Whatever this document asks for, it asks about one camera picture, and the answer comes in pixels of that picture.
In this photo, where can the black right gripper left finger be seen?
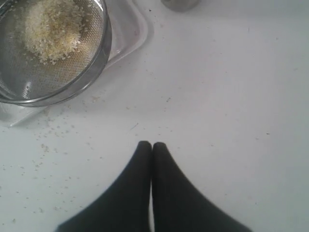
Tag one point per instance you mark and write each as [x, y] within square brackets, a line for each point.
[124, 206]

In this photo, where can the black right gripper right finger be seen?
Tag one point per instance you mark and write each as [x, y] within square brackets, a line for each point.
[178, 206]

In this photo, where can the small steel cup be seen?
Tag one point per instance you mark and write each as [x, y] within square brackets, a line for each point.
[180, 5]

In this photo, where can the round steel mesh sieve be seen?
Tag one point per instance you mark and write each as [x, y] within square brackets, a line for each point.
[33, 84]

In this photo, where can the yellow grain pile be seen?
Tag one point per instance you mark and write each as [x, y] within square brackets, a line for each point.
[51, 31]

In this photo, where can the white rectangular tray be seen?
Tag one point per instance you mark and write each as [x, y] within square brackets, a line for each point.
[129, 32]

